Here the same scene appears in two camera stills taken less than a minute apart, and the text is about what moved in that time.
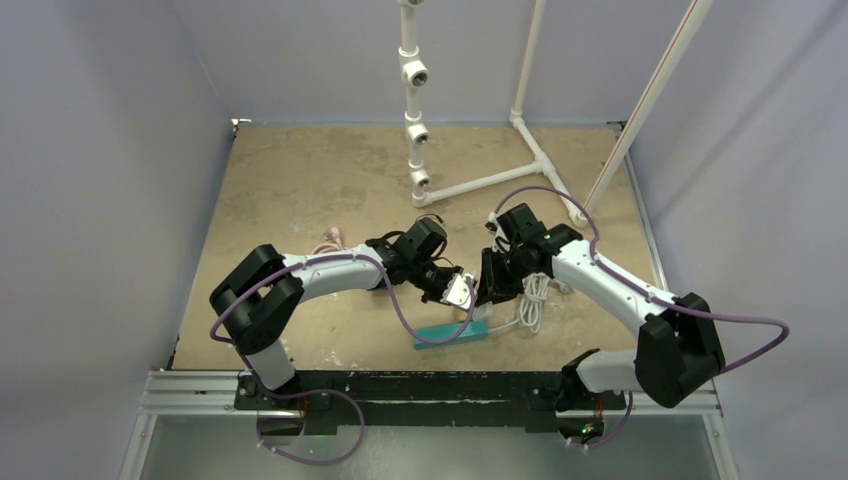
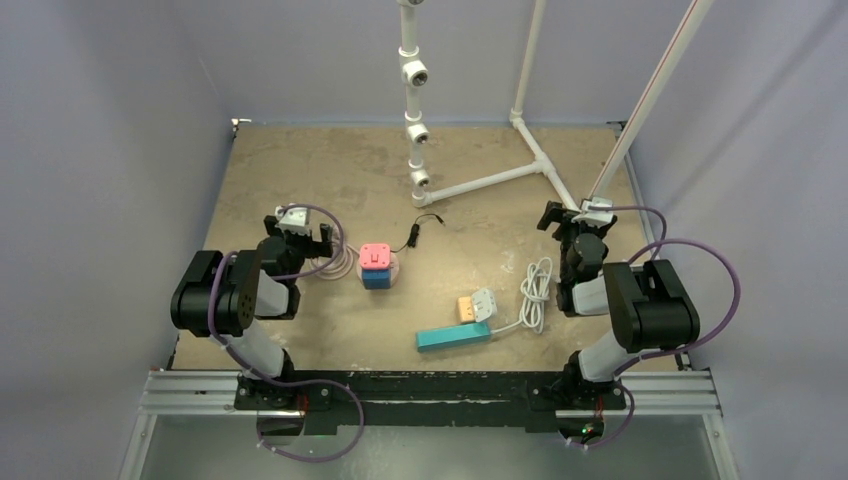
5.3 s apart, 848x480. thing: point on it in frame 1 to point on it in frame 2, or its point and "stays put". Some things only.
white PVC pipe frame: [415, 72] stays put
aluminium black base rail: [381, 402] stays put
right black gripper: [494, 279] to [560, 220]
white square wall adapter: [484, 311] stays put
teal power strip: [474, 330] stays put
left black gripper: [448, 273] to [315, 249]
